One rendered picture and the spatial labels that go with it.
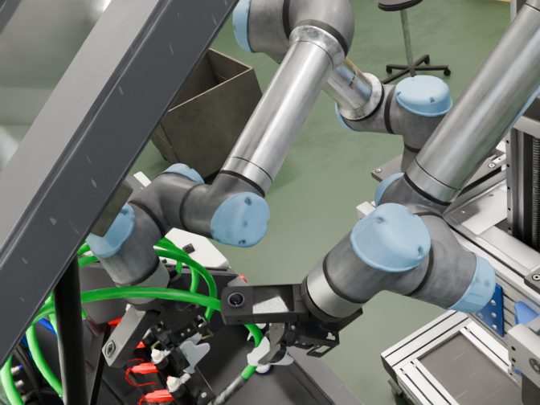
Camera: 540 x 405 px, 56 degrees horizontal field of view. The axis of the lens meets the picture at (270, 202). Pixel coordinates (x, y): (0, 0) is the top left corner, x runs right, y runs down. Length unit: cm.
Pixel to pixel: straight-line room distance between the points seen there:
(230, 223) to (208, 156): 276
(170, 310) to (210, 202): 23
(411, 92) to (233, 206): 63
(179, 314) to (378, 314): 160
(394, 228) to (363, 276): 7
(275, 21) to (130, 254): 45
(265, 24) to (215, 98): 241
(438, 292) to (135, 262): 41
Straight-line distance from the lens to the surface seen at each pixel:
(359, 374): 219
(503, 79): 66
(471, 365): 192
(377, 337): 228
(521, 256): 121
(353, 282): 58
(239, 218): 65
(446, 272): 61
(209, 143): 338
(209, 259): 135
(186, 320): 84
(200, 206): 70
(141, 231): 74
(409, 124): 119
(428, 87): 120
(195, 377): 112
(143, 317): 83
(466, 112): 67
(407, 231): 56
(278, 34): 90
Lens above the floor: 181
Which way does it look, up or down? 35 degrees down
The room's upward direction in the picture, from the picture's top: 21 degrees counter-clockwise
